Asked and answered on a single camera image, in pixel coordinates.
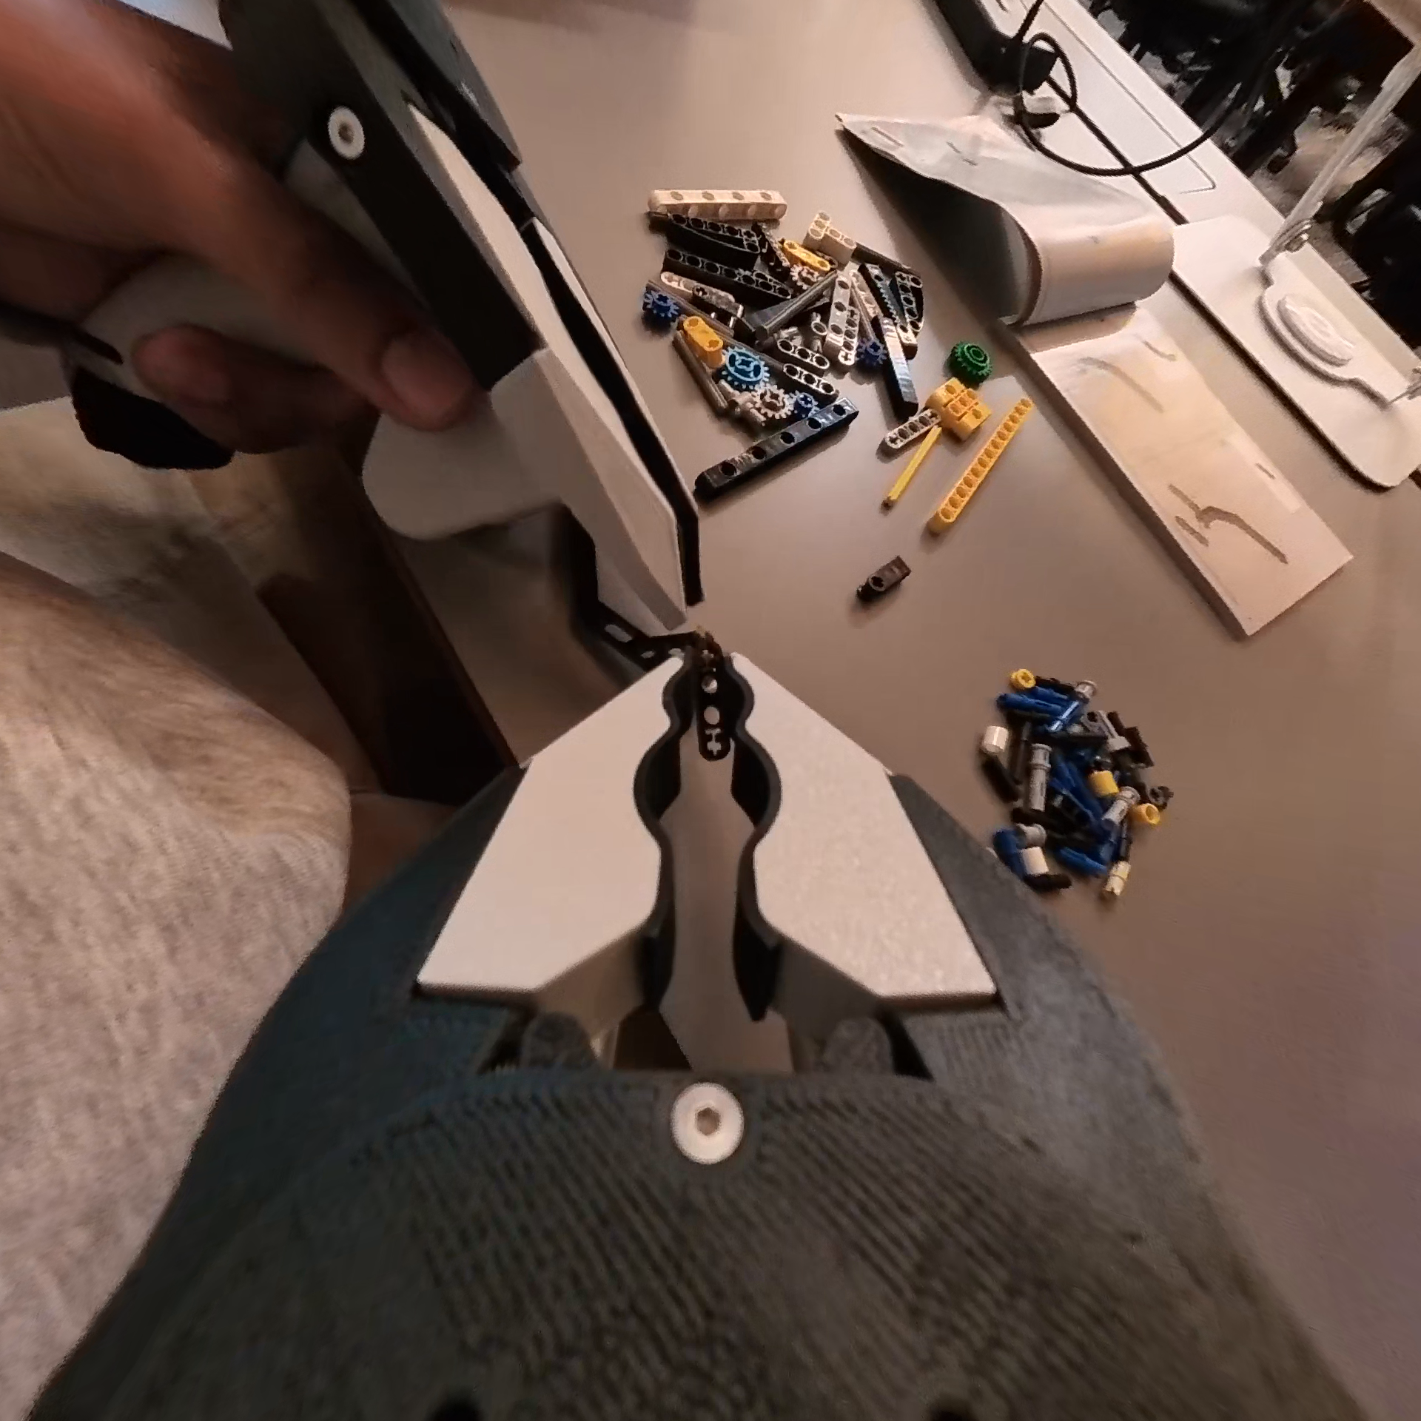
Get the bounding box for long yellow lego beam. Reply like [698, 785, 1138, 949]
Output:
[930, 399, 1037, 533]

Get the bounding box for black cable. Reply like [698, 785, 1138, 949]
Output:
[991, 0, 1255, 179]

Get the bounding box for white rounded device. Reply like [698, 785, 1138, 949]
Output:
[1256, 254, 1421, 402]

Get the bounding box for yellow lego axle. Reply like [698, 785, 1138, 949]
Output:
[884, 426, 955, 509]

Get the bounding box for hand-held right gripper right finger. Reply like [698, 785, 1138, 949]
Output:
[727, 653, 998, 1076]

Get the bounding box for long black lego beam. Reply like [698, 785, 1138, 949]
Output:
[695, 399, 859, 501]

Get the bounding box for black lego connector piece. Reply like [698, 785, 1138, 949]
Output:
[597, 616, 681, 673]

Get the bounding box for pile of lego beams and gears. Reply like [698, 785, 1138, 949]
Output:
[641, 186, 928, 440]

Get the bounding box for white instruction booklet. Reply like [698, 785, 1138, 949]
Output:
[1026, 304, 1356, 639]

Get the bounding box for thin black lego liftarm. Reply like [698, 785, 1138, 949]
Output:
[690, 656, 735, 758]

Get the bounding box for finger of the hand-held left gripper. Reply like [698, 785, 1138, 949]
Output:
[412, 103, 703, 627]

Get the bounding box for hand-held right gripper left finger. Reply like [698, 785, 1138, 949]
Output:
[416, 654, 681, 1066]

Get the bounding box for person's left hand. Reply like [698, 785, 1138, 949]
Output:
[0, 0, 475, 457]

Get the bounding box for pile of small lego pins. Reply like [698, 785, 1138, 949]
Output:
[979, 668, 1175, 898]

